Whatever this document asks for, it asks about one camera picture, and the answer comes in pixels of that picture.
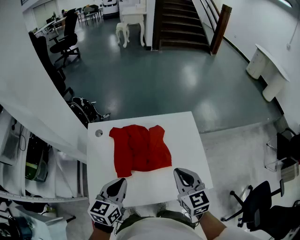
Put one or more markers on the white ornate dressing table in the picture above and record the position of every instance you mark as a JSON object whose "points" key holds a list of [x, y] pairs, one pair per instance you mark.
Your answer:
{"points": [[133, 17]]}

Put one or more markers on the black chrome-frame visitor chair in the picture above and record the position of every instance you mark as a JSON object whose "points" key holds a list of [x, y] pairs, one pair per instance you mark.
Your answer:
{"points": [[284, 145]]}

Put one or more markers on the white metal shelf rack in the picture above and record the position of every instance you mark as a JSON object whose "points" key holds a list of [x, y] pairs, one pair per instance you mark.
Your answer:
{"points": [[14, 150]]}

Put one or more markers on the person's right forearm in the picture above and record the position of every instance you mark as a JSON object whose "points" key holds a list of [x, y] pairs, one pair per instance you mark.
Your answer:
{"points": [[212, 226]]}

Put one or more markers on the person's left forearm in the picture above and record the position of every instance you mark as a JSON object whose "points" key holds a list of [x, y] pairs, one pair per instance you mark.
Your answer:
{"points": [[100, 235]]}

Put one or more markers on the white mobile machine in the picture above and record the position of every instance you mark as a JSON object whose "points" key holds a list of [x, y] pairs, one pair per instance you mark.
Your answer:
{"points": [[110, 8]]}

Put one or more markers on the white office desk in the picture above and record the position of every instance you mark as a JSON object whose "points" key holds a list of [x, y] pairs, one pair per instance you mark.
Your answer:
{"points": [[47, 27]]}

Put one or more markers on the teal black device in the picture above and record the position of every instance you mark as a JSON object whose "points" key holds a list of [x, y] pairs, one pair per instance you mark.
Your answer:
{"points": [[21, 228]]}

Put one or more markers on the person's right shoe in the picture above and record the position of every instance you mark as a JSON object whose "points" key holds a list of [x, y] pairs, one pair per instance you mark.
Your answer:
{"points": [[162, 206]]}

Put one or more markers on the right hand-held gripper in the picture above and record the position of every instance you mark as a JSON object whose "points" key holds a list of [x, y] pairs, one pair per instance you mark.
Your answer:
{"points": [[197, 202]]}

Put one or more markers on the black swivel office chair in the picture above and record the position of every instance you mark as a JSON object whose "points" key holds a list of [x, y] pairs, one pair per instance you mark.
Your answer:
{"points": [[260, 201]]}

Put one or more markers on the person's left shoe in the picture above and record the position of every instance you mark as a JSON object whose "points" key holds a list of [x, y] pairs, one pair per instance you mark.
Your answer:
{"points": [[134, 211]]}

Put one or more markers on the person's shoe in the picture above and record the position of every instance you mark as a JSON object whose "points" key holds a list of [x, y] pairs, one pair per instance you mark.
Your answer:
{"points": [[162, 206], [134, 211]]}

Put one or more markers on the brown wooden newel post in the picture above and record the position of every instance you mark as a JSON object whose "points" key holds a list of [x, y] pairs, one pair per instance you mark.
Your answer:
{"points": [[220, 30]]}

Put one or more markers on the white curved console table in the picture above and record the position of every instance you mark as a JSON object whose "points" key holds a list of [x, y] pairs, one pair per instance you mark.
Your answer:
{"points": [[269, 68]]}

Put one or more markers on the dark wooden staircase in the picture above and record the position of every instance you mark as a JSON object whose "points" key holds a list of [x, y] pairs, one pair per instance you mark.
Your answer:
{"points": [[180, 25]]}

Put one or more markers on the red shirt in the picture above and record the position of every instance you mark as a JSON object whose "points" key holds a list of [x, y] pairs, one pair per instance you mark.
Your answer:
{"points": [[140, 150]]}

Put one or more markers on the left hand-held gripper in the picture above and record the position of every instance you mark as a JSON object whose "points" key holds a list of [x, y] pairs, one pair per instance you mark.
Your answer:
{"points": [[104, 212]]}

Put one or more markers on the black office chair with headrest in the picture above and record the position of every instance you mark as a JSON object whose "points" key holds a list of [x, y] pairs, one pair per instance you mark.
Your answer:
{"points": [[69, 28]]}

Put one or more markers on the black wristwatch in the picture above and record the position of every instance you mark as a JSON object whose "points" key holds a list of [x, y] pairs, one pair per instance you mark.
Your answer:
{"points": [[103, 227]]}

